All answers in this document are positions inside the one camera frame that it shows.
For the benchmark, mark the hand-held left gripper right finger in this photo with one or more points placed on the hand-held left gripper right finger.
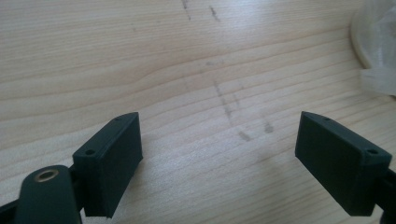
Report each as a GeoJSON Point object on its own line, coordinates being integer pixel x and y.
{"type": "Point", "coordinates": [336, 165]}

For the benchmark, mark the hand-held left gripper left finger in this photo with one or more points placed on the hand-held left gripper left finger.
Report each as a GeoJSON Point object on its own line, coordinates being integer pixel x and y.
{"type": "Point", "coordinates": [107, 168]}

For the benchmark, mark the clear plastic bag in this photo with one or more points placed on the clear plastic bag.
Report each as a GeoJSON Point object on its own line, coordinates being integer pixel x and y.
{"type": "Point", "coordinates": [378, 43]}

